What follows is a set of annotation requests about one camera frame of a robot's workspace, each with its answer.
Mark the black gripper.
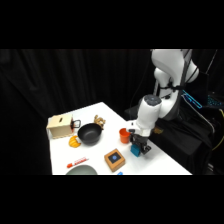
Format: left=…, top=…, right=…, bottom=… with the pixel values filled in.
left=129, top=132, right=153, bottom=156

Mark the blue cube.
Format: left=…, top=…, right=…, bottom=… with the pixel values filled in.
left=130, top=143, right=143, bottom=158

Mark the wooden block with blue centre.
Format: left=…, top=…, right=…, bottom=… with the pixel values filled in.
left=103, top=148, right=127, bottom=173

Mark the orange cup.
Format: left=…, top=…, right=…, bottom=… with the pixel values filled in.
left=118, top=127, right=132, bottom=145

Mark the black cloth covered stand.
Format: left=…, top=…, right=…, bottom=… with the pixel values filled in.
left=123, top=98, right=215, bottom=176

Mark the tan wooden toy figure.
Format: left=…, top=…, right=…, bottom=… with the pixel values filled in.
left=93, top=114, right=107, bottom=131

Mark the grey green bowl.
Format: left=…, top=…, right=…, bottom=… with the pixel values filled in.
left=65, top=164, right=99, bottom=176

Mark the red and white marker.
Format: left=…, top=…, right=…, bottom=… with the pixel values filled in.
left=66, top=155, right=91, bottom=169

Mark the light wooden box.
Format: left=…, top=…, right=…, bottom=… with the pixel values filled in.
left=46, top=113, right=75, bottom=140

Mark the black curtain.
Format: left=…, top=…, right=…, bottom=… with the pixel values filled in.
left=0, top=49, right=224, bottom=176

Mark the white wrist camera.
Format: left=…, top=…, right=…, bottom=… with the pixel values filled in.
left=127, top=123, right=138, bottom=133

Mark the black pan with handle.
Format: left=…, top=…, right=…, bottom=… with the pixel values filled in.
left=71, top=119, right=103, bottom=146

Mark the yellow cable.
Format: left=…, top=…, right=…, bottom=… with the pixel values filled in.
left=211, top=109, right=224, bottom=152

